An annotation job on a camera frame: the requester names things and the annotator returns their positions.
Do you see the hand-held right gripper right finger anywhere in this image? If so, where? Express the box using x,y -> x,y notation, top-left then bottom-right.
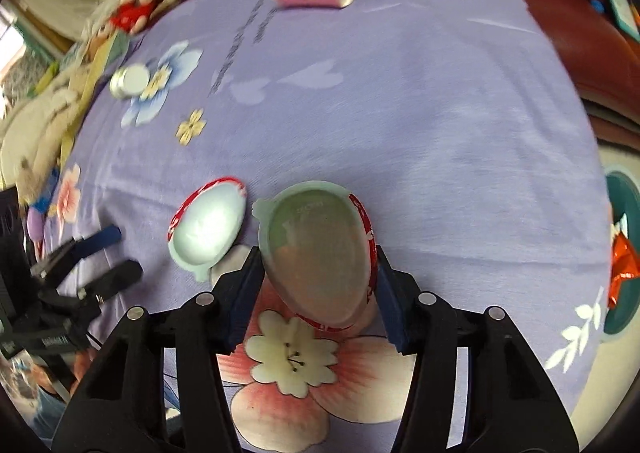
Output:
372,245 -> 581,453

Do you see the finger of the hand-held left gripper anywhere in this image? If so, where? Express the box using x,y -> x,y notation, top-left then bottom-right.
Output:
75,259 -> 145,304
35,225 -> 123,280

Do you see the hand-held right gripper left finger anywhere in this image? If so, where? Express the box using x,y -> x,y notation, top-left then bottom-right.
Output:
52,248 -> 266,453

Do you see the egg-shaped plastic shell half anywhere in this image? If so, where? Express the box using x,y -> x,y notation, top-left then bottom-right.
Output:
251,179 -> 377,332
166,176 -> 248,284

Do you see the teal plastic bin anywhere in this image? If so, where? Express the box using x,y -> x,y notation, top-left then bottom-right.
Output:
602,165 -> 640,344

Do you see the beige plush toy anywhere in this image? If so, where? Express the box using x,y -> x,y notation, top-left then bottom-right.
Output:
0,78 -> 93,198

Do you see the small silver bottle cap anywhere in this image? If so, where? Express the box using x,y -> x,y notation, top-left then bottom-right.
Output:
109,64 -> 151,98

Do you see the purple floral tablecloth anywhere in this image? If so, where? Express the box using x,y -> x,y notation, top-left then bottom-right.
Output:
37,0 -> 613,453

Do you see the red doll toy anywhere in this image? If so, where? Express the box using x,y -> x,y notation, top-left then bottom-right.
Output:
109,0 -> 157,34

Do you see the red orange foil wrapper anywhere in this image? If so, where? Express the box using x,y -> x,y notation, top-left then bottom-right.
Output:
609,233 -> 640,309

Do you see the dark red leather sofa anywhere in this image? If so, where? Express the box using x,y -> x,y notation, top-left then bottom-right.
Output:
105,0 -> 640,148

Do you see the teal book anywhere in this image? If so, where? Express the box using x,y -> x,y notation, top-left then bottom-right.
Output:
597,0 -> 640,41

